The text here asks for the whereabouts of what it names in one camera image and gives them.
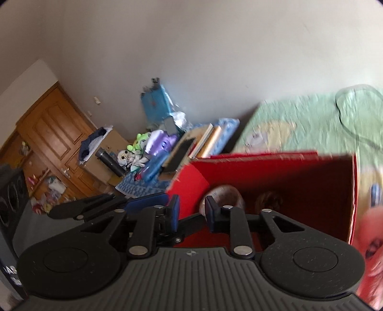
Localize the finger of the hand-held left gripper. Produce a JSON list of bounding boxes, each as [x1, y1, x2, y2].
[[48, 193, 169, 221]]

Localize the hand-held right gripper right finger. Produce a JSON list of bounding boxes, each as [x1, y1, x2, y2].
[[204, 195, 313, 260]]

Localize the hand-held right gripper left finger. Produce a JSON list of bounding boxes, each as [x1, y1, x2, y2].
[[79, 194, 184, 259]]

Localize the large red paper bag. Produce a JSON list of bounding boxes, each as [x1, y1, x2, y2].
[[166, 151, 358, 249]]

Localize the blue patterned cloth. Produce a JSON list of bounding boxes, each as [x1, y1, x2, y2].
[[115, 118, 240, 198]]

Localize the tape roll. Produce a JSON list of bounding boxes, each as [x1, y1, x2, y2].
[[200, 185, 246, 216]]

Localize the white big-eyed plush toy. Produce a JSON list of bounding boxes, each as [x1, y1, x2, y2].
[[117, 150, 147, 172]]

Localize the black bottle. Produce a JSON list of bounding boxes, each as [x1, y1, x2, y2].
[[95, 149, 125, 177]]

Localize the green frog plush toy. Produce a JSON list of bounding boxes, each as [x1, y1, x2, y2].
[[127, 132, 152, 153]]

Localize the purple toy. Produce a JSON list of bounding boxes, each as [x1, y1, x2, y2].
[[145, 130, 178, 156]]

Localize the tan cardboard box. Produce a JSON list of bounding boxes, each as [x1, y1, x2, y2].
[[79, 128, 130, 186]]

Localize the stack of books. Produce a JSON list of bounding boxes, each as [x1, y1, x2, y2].
[[188, 124, 222, 159]]

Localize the blue and white clothing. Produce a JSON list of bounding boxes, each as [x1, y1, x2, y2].
[[78, 126, 113, 165]]

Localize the pile of colourful packets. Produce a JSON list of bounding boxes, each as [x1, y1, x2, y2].
[[28, 175, 67, 214]]

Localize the blue hanging bag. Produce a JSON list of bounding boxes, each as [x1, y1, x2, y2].
[[141, 78, 177, 120]]

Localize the wooden wardrobe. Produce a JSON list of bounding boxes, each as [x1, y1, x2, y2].
[[0, 82, 114, 210]]

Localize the green printed bed sheet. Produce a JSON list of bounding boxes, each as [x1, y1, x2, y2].
[[233, 90, 383, 210]]

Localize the pink plush toy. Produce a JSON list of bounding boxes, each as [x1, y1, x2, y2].
[[355, 206, 383, 310]]

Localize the small blue object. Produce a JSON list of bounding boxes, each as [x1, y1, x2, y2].
[[371, 184, 383, 207]]

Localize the black cable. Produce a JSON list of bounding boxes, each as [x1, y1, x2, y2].
[[335, 84, 383, 150]]

